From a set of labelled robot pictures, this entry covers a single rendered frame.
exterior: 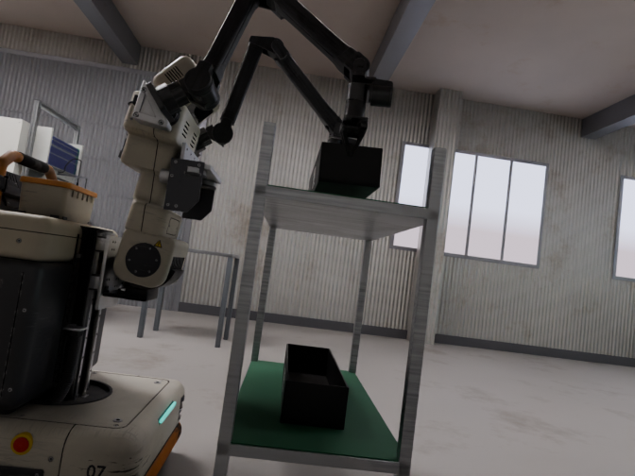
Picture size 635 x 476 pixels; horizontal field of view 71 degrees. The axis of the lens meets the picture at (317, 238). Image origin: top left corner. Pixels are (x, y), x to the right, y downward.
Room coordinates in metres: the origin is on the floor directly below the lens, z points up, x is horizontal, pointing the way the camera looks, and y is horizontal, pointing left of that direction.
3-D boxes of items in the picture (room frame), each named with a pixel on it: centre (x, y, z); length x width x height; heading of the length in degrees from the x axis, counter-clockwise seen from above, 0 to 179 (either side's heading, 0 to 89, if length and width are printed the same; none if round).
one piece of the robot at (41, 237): (1.45, 0.82, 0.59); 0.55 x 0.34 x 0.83; 4
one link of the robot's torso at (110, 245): (1.53, 0.57, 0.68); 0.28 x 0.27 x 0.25; 4
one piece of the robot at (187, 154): (1.47, 0.44, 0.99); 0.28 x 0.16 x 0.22; 4
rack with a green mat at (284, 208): (1.51, -0.04, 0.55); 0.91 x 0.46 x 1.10; 3
